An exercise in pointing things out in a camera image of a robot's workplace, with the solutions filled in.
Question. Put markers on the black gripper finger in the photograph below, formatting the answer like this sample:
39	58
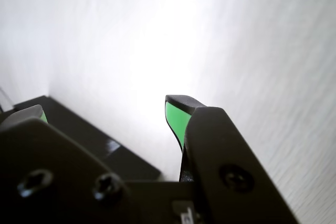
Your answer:
223	150
52	176

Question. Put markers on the black box lid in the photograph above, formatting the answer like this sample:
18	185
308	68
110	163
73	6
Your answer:
86	134

